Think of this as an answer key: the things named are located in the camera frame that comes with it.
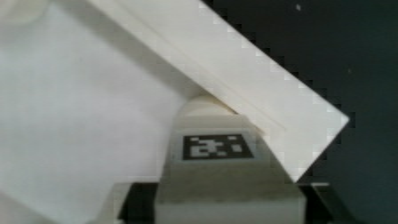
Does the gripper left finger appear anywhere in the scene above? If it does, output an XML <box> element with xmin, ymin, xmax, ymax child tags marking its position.
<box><xmin>100</xmin><ymin>182</ymin><xmax>158</xmax><ymax>224</ymax></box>

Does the white table leg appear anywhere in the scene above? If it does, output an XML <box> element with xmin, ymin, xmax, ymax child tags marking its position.
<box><xmin>155</xmin><ymin>96</ymin><xmax>306</xmax><ymax>224</ymax></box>

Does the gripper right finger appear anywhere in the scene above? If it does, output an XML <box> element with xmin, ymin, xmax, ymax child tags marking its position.
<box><xmin>299</xmin><ymin>183</ymin><xmax>355</xmax><ymax>224</ymax></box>

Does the white square tabletop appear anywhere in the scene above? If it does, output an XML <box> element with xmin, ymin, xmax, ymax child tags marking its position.
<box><xmin>0</xmin><ymin>0</ymin><xmax>348</xmax><ymax>224</ymax></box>

